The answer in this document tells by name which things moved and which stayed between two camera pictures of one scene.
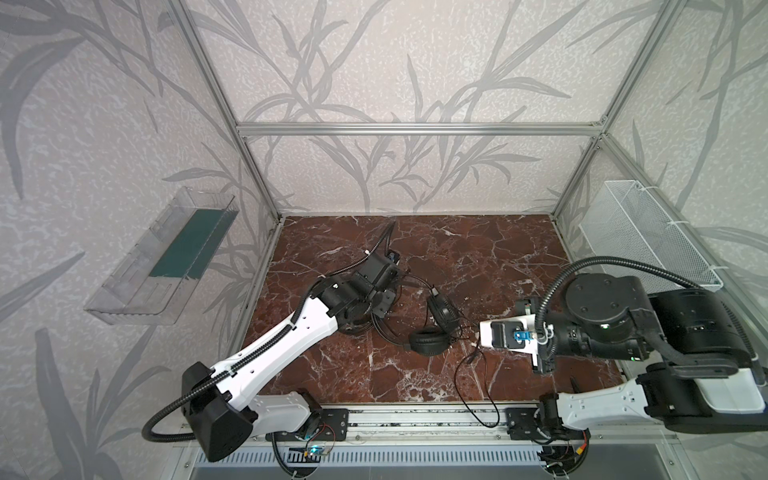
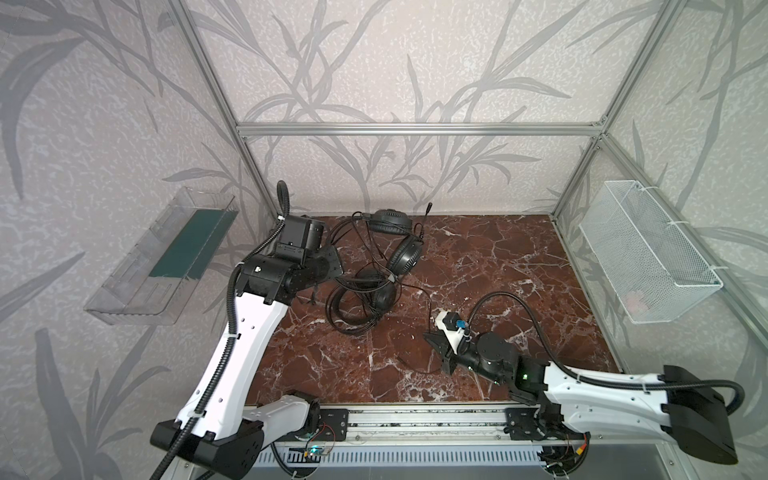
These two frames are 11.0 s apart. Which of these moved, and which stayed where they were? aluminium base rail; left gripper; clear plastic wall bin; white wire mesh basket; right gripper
Moved: right gripper; left gripper
Stayed: clear plastic wall bin; aluminium base rail; white wire mesh basket
